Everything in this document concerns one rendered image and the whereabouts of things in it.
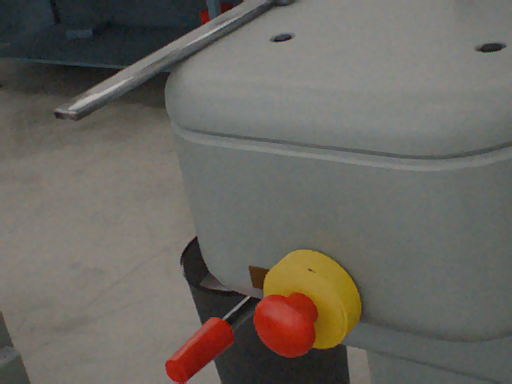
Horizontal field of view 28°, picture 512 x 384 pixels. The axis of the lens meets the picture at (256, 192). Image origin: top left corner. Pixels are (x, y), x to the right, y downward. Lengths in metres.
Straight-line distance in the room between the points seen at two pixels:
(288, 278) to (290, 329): 0.04
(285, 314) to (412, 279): 0.07
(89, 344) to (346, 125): 3.49
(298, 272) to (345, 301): 0.03
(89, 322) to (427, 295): 3.59
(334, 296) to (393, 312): 0.04
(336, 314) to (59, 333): 3.56
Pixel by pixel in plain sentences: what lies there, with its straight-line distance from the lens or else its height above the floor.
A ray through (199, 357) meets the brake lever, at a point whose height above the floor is 1.70.
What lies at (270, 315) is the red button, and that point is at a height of 1.77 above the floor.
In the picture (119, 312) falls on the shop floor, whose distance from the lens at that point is 4.15.
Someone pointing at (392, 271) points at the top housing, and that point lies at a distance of 0.59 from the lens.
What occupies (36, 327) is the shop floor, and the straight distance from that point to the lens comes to 4.23.
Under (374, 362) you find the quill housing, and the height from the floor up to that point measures 1.59.
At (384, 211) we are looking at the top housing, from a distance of 0.57.
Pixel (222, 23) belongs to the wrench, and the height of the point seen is 1.90.
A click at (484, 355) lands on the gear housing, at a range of 0.73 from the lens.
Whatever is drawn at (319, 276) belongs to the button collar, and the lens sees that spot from 0.60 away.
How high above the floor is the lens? 2.09
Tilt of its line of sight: 26 degrees down
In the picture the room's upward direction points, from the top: 12 degrees counter-clockwise
